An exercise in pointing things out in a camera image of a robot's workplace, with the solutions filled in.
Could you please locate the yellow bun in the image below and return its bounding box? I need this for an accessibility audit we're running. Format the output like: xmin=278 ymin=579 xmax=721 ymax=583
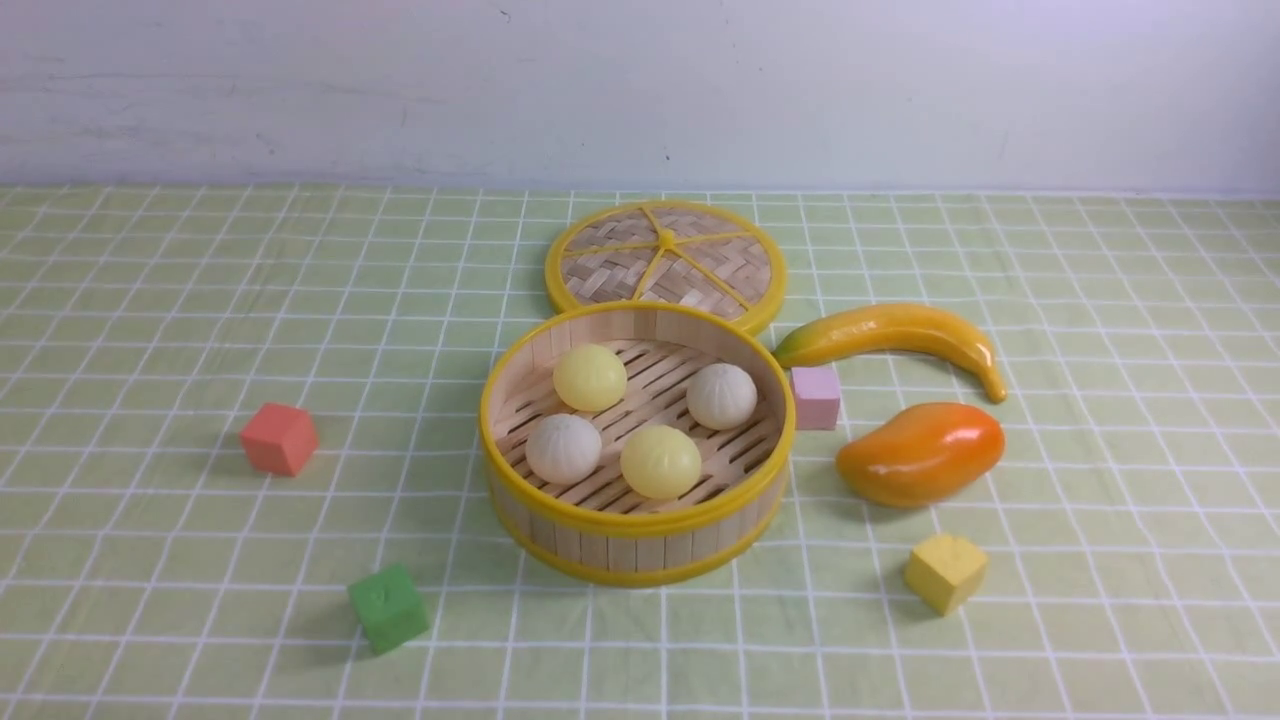
xmin=552 ymin=345 xmax=628 ymax=413
xmin=620 ymin=424 xmax=701 ymax=500

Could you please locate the white bun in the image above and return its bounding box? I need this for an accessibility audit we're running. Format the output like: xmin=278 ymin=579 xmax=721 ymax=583
xmin=685 ymin=363 xmax=758 ymax=430
xmin=525 ymin=413 xmax=603 ymax=486

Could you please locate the yellow bun front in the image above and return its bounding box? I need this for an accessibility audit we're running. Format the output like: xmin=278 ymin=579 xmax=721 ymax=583
xmin=620 ymin=424 xmax=701 ymax=500

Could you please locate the woven bamboo steamer lid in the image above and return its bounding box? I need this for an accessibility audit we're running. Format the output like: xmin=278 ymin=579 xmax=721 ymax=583
xmin=544 ymin=200 xmax=788 ymax=334

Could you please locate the bamboo steamer tray yellow rim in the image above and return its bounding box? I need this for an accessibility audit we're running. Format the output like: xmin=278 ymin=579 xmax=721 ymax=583
xmin=477 ymin=301 xmax=796 ymax=587

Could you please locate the pink cube block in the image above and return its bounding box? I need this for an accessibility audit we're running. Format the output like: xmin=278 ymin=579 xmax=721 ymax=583
xmin=790 ymin=365 xmax=842 ymax=430

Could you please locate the yellow toy banana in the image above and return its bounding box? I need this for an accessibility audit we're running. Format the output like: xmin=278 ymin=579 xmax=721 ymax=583
xmin=773 ymin=304 xmax=1009 ymax=404

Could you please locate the orange toy mango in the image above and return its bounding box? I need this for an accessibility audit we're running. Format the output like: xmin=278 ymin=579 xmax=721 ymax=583
xmin=835 ymin=402 xmax=1006 ymax=509

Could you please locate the green cube block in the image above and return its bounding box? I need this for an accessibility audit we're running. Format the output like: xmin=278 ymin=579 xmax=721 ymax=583
xmin=347 ymin=564 xmax=430 ymax=656

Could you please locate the red cube block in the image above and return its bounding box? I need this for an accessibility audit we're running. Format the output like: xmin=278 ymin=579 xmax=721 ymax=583
xmin=239 ymin=404 xmax=319 ymax=477

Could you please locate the yellow cube block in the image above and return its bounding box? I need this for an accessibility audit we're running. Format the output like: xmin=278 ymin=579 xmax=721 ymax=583
xmin=902 ymin=533 xmax=989 ymax=616

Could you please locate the green checked tablecloth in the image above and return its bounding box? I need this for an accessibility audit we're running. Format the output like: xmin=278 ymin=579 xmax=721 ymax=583
xmin=1 ymin=186 xmax=1279 ymax=719

